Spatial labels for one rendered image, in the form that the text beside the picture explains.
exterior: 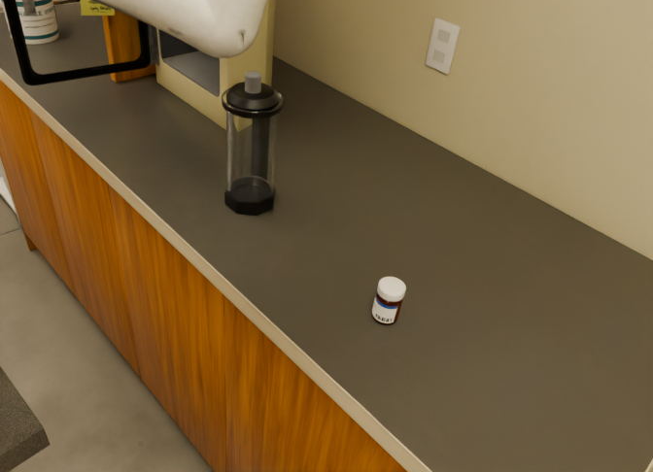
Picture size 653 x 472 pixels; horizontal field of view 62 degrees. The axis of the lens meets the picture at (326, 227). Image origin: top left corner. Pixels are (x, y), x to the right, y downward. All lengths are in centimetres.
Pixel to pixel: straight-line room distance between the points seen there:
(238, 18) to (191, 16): 6
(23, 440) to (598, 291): 94
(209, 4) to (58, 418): 148
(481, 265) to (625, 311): 26
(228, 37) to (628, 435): 78
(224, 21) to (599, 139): 80
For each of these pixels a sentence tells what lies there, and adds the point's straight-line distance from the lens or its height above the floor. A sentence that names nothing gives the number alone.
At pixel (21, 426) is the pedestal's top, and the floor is 94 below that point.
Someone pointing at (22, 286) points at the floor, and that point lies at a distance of 240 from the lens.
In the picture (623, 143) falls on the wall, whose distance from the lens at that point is 124.
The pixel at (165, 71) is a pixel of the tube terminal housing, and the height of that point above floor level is 99.
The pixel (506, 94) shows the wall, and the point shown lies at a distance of 132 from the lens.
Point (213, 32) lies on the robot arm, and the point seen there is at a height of 133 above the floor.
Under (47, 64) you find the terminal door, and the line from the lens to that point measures 147.
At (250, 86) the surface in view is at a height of 119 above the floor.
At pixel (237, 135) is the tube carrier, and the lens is 99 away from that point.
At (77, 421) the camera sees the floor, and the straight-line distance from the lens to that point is 195.
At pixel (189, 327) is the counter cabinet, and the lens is 128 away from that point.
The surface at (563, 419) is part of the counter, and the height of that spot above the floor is 94.
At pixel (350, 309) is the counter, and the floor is 94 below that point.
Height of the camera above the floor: 160
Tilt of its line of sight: 38 degrees down
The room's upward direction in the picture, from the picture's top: 8 degrees clockwise
